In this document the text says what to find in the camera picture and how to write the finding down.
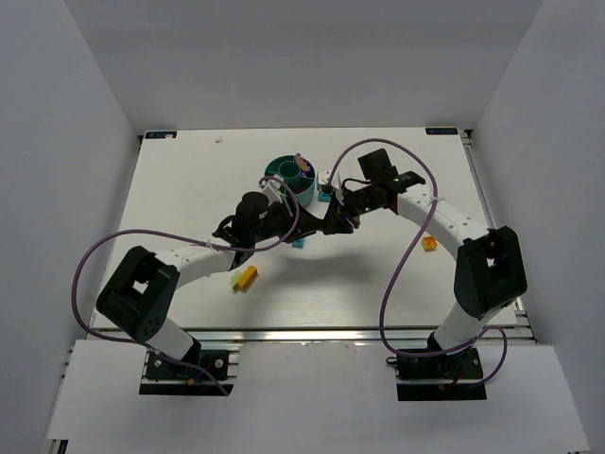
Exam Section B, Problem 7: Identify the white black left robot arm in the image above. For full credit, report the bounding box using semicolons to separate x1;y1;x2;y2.
95;191;334;376

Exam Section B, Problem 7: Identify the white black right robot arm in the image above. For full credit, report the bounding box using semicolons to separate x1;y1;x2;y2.
320;148;527;358

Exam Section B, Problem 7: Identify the small teal square lego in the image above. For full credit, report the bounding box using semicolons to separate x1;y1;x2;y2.
291;238;305;249

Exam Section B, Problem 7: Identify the teal long lego brick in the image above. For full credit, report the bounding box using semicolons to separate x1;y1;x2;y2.
318;191;332;203

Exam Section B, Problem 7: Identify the teal round divided container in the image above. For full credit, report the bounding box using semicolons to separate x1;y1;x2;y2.
265;154;316;207

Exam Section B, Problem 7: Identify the yellow-orange long lego brick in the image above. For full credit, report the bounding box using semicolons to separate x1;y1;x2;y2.
236;266;258;291

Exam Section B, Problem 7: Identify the yellow small lego brick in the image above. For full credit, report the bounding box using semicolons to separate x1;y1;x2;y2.
422;236;439;252

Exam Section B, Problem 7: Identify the light green small lego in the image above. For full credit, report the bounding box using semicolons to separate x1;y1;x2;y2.
230;271;243;292

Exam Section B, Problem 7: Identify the right blue corner label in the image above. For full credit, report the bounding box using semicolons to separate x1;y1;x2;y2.
424;127;458;135

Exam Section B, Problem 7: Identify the blue corner label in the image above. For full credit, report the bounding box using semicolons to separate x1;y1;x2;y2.
424;127;458;135
144;131;177;140

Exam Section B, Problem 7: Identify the left blue corner label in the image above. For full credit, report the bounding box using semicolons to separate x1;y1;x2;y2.
144;131;177;140

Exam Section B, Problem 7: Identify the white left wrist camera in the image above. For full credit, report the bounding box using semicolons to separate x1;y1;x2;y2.
259;175;290;210

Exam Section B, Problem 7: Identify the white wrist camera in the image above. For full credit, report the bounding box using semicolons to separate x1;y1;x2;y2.
259;175;290;210
317;170;343;203

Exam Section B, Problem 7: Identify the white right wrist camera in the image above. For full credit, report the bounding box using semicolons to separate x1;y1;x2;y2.
317;170;343;203

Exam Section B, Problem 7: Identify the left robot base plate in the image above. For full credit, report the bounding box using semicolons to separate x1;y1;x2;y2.
139;350;238;396

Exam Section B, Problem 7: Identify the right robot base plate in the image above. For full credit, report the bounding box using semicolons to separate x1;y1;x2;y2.
386;347;487;402

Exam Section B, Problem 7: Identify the aluminium right table rail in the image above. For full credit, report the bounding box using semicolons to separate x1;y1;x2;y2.
460;128;538;340

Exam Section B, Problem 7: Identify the aluminium table rail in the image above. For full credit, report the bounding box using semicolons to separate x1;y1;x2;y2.
460;128;538;340
89;326;538;344

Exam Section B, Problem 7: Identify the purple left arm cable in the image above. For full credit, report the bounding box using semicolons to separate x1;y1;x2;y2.
70;175;302;396

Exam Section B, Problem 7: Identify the aluminium front table rail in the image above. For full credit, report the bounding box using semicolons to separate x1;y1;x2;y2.
89;326;538;344

